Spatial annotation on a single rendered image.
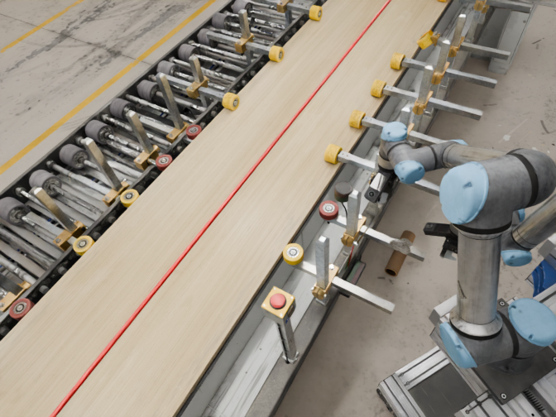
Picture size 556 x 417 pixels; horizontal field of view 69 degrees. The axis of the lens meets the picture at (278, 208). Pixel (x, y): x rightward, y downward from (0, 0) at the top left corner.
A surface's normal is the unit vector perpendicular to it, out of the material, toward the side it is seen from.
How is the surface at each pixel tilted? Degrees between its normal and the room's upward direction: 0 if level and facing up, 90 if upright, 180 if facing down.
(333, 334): 0
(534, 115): 0
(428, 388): 0
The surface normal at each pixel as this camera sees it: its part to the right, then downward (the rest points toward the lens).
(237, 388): -0.09, -0.59
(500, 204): 0.15, 0.43
